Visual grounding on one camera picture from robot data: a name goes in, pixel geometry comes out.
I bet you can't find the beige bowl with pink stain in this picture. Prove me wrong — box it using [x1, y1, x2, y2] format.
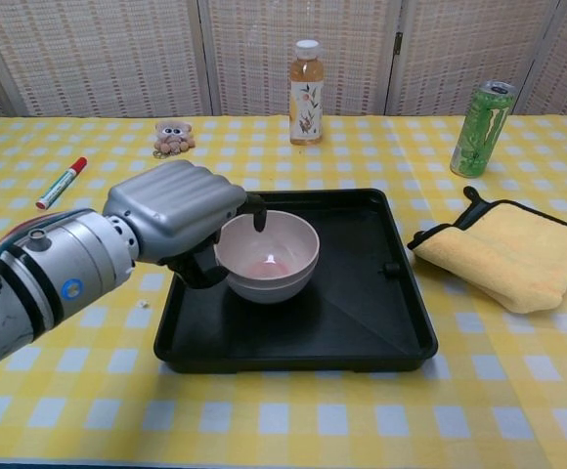
[213, 210, 321, 285]

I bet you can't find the plain beige bowl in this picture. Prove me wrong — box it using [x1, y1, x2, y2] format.
[226, 251, 315, 305]

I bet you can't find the red-capped white marker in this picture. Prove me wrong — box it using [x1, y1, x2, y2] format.
[34, 156, 89, 212]

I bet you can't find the yellow black-edged microfiber towel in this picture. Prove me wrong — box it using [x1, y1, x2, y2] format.
[406, 186, 567, 315]

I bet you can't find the tea bottle with white cap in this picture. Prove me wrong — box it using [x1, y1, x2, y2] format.
[288, 39, 325, 147]

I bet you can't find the black square plastic tray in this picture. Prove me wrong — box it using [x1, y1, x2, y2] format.
[153, 188, 439, 375]

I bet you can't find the small plush toy keychain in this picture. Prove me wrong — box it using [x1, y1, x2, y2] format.
[153, 120, 196, 159]

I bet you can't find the green energy drink can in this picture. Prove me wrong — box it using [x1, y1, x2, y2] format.
[449, 80, 517, 179]

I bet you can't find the woven folding screen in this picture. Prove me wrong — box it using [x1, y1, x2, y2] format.
[0, 0, 567, 129]

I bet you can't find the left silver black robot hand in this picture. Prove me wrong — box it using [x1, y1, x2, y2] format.
[101, 159, 268, 290]

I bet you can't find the yellow white checkered tablecloth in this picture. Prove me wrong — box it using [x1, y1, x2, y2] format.
[0, 114, 567, 465]

